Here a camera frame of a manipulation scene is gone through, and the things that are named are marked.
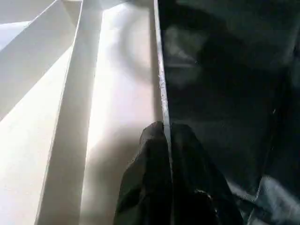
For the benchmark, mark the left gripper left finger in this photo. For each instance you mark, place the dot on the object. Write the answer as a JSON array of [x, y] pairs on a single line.
[[144, 187]]

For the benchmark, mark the black work mat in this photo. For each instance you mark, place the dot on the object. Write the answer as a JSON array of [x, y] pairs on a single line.
[[234, 93]]

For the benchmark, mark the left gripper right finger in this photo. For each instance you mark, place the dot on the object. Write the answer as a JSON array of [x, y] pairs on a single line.
[[199, 187]]

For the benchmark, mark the white plastic table top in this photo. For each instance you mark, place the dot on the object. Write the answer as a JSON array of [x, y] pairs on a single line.
[[70, 103]]

